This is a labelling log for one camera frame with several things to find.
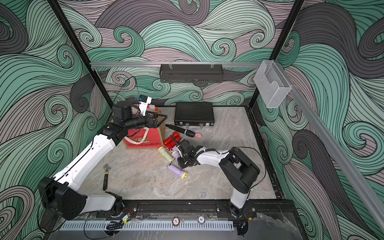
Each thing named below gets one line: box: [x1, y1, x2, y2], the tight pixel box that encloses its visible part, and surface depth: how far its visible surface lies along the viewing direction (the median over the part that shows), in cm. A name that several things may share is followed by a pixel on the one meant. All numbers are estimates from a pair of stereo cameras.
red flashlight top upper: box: [172, 131, 182, 143], surface depth 103 cm
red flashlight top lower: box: [163, 136, 177, 151], surface depth 97 cm
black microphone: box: [165, 124, 196, 138], surface depth 103 cm
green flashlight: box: [158, 146, 173, 163], surface depth 92 cm
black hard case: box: [174, 102, 215, 131], surface depth 109 cm
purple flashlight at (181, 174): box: [167, 163, 188, 180], surface depth 86 cm
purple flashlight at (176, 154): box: [172, 150, 181, 159], surface depth 91 cm
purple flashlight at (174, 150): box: [169, 145, 180, 154], surface depth 93 cm
